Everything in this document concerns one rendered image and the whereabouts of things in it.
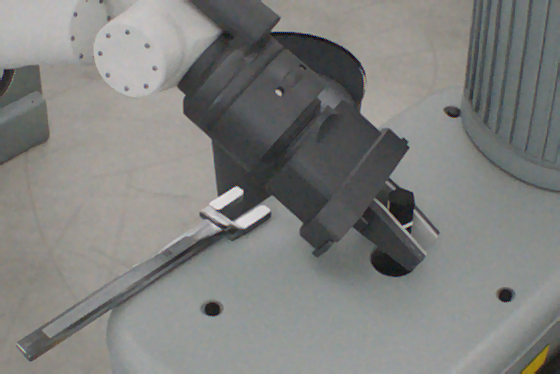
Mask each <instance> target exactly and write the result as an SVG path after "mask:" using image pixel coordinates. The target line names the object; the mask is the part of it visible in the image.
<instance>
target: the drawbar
mask: <svg viewBox="0 0 560 374"><path fill-rule="evenodd" d="M388 201H389V210H388V211H389V212H390V214H392V215H393V216H394V218H395V219H396V220H397V221H398V222H399V223H400V224H401V225H402V226H405V225H407V224H408V223H411V222H412V218H413V210H414V203H415V202H414V196H413V192H411V191H408V190H405V189H402V188H401V187H399V189H397V190H394V191H392V192H389V194H388ZM405 271H406V268H405V267H403V266H402V265H401V264H399V263H398V262H397V261H395V260H394V259H393V258H391V256H390V255H388V254H387V253H386V252H383V250H382V259H381V268H380V269H379V272H380V273H382V274H384V275H388V276H393V277H399V276H405Z"/></svg>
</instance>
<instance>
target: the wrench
mask: <svg viewBox="0 0 560 374"><path fill-rule="evenodd" d="M242 199H243V190H241V189H240V188H238V187H237V186H236V187H234V188H233V189H231V190H230V192H228V193H226V194H225V195H223V196H222V197H219V198H218V199H216V200H214V201H213V202H211V203H210V204H209V206H207V207H205V208H204V209H202V210H201V211H200V212H199V216H200V218H202V219H203V220H202V221H201V222H199V223H198V224H196V225H195V226H193V227H192V228H190V229H188V230H187V231H185V232H184V233H182V234H181V235H179V236H178V237H176V238H174V239H173V240H171V241H170V242H168V243H167V244H166V245H165V246H163V247H162V248H160V249H158V250H157V251H155V252H154V253H152V254H151V255H149V256H148V257H146V258H144V259H143V260H142V261H141V262H139V263H138V264H136V265H135V266H133V267H130V268H128V269H127V270H126V271H125V272H123V273H122V274H120V275H119V276H117V277H116V278H115V279H113V280H112V281H109V282H107V283H106V284H105V285H103V286H102V287H100V288H99V289H97V291H95V292H92V293H90V295H88V296H87V297H85V298H84V299H83V300H80V301H79V302H77V303H76V304H75V305H73V306H72V307H70V308H68V309H67V310H65V311H64V312H63V313H60V314H58V316H56V317H55V318H53V319H51V320H49V321H48V322H47V323H46V324H44V325H42V326H41V327H39V328H38V329H37V330H34V331H33V332H32V333H30V335H26V336H25V337H24V338H23V339H21V340H19V341H18V342H17V343H16V347H17V349H18V350H19V351H20V352H21V353H22V355H23V356H24V357H25V358H26V359H27V360H28V361H30V362H32V361H34V360H35V359H36V358H39V356H41V355H43V354H45V353H46V352H48V350H51V349H53V347H55V346H56V345H58V344H60V343H61V342H63V340H66V339H68V337H70V336H71V335H74V334H75V333H76V332H78V331H79V330H80V329H83V328H84V327H86V325H88V324H89V323H92V322H93V321H94V320H96V319H97V318H99V317H100V316H102V315H104V314H105V313H107V312H108V311H109V310H110V309H113V308H115V307H116V306H117V305H119V304H120V303H122V302H123V301H125V300H128V298H130V297H131V296H133V295H134V294H136V293H137V292H139V291H140V290H141V289H142V288H145V287H147V286H148V285H150V284H151V283H153V282H154V281H156V279H158V278H159V277H161V276H162V275H164V274H165V273H167V272H168V271H170V270H171V269H172V270H173V269H174V268H176V267H177V266H179V265H180V264H182V263H183V262H185V261H186V260H188V259H189V258H191V257H192V256H194V254H196V253H197V252H199V251H201V250H202V249H204V248H205V247H208V246H209V245H211V244H212V243H214V242H215V241H217V240H218V239H220V238H221V237H222V236H223V235H224V236H226V237H227V238H229V239H230V240H231V241H234V240H236V239H237V238H239V237H240V236H241V235H245V234H247V233H248V232H249V231H251V230H252V229H255V228H256V227H258V226H259V225H261V224H262V223H264V221H265V220H267V219H268V218H270V217H271V210H270V209H268V208H267V207H265V206H259V207H258V208H256V209H255V210H252V211H251V212H249V213H248V214H246V215H245V216H243V217H242V218H240V219H238V220H237V221H235V224H234V222H233V221H231V220H230V219H228V218H227V217H226V216H224V215H223V213H224V212H226V211H227V210H229V209H231V208H232V207H234V206H235V205H237V204H238V203H240V202H241V201H242Z"/></svg>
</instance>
